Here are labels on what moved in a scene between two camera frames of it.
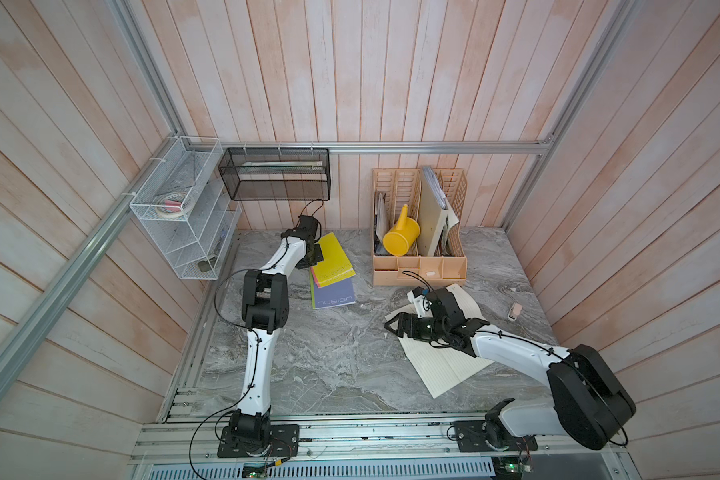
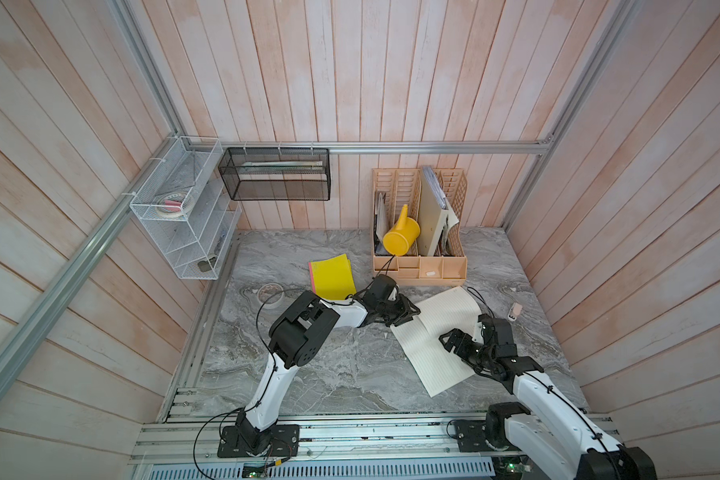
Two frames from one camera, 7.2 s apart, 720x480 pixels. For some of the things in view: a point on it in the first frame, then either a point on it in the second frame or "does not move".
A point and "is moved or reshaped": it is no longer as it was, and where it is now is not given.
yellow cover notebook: x=335 y=266 is moved or reshaped
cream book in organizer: x=433 y=212 does not move
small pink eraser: x=516 y=310 does not move
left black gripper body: x=311 y=258 → x=390 y=310
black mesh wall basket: x=278 y=173 does not move
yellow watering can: x=398 y=239 does not move
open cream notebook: x=441 y=368 does not move
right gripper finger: x=405 y=324 → x=478 y=369
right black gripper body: x=432 y=329 → x=482 y=355
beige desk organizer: x=415 y=218 does not move
